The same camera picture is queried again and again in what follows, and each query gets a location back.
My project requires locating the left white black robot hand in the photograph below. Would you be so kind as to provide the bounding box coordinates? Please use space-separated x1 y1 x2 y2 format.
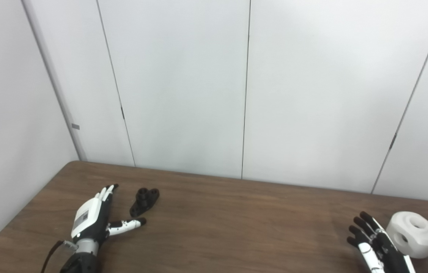
71 184 147 244

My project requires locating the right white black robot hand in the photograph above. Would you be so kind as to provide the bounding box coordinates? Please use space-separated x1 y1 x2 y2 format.
347 211 416 273

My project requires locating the white plastic block with holes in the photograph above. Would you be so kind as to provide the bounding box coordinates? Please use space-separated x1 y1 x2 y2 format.
386 212 428 259

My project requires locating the black flanged holder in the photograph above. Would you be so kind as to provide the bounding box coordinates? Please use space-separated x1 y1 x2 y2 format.
129 188 160 218

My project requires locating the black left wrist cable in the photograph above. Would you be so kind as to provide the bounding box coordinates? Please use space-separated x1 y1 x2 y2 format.
41 240 79 273

